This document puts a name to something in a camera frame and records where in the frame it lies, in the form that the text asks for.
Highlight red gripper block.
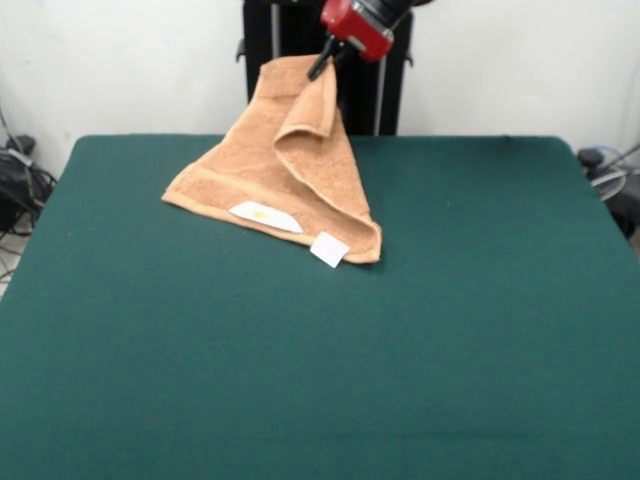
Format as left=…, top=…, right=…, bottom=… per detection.
left=306, top=0, right=396, bottom=81

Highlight tan terry towel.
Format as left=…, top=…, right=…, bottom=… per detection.
left=160, top=54, right=384, bottom=267

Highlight dark green table cloth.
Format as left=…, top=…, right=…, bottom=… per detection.
left=0, top=133, right=640, bottom=480

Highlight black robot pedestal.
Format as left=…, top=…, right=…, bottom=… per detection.
left=234, top=0, right=416, bottom=137

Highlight black device with cables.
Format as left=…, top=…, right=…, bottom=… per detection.
left=577, top=147, right=640, bottom=239

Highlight black cable bundle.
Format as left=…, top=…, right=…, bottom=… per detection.
left=0, top=133, right=59, bottom=241

